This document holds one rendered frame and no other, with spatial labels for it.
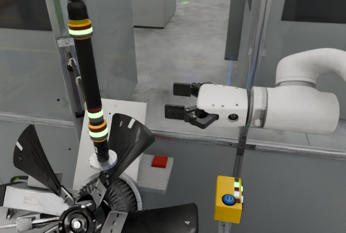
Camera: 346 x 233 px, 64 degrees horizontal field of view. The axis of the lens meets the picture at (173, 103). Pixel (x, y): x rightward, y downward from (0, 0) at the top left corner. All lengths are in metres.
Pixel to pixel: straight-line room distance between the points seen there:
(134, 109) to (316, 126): 0.76
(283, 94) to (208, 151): 1.08
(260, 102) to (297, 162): 1.13
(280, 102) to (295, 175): 1.20
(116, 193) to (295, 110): 0.71
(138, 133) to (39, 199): 0.49
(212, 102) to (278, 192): 1.33
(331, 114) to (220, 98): 0.20
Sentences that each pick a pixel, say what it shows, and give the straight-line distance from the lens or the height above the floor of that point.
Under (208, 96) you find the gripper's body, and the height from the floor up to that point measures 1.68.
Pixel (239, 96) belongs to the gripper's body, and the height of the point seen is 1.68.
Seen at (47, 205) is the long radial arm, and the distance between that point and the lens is 1.18.
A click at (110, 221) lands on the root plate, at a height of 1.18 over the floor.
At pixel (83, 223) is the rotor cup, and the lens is 0.94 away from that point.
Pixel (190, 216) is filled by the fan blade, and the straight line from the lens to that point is 0.94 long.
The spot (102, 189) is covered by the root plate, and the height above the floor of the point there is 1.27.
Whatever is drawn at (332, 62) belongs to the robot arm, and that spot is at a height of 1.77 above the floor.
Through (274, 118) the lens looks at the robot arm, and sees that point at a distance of 0.56.
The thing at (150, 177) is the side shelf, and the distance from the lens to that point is 1.52.
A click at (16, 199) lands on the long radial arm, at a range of 1.24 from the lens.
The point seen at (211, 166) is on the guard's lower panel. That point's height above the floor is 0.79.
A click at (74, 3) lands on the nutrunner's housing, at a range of 0.57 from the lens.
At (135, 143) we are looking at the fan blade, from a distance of 0.87.
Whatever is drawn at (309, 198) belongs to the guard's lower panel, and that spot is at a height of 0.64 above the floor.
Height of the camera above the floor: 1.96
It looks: 32 degrees down
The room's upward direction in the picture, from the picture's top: straight up
